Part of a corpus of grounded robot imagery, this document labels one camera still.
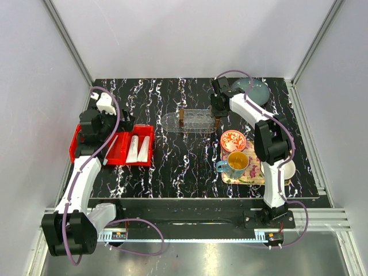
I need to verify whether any white small bowl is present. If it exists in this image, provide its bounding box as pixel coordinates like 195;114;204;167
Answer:
284;160;296;180

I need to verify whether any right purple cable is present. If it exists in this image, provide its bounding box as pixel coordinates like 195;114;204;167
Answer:
215;70;310;250

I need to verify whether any red plastic organizer bin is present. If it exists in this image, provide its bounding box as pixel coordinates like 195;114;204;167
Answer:
69;125;155;170

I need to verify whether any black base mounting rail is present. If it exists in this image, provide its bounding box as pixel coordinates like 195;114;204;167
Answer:
88;198;296;239

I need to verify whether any white toothbrush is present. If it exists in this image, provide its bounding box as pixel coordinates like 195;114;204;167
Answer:
102;135;118;166

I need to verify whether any teal ceramic plate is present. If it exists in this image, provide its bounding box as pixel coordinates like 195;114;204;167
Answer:
231;78;270;106

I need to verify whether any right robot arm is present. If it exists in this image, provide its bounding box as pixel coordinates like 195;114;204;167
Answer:
210;76;294;228

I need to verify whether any clear acrylic toothbrush holder rack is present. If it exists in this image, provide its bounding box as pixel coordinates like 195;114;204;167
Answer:
179;109;220;129

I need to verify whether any blue mug yellow inside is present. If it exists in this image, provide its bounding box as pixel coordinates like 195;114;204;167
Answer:
216;151;249;179

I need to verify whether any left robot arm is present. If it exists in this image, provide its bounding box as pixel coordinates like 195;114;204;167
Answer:
41;108;135;256

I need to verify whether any floral rectangular tray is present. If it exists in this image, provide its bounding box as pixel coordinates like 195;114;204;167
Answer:
221;140;265;185

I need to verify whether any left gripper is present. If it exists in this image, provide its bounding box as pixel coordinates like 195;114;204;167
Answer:
93;105;135;140

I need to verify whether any orange floral bowl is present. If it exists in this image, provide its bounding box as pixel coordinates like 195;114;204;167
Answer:
220;130;247;153

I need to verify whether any white toothpaste tube black cap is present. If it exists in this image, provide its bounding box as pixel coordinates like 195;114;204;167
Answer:
126;135;139;163

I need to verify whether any white toothpaste tube red cap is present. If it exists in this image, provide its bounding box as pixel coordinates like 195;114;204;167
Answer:
137;136;150;162

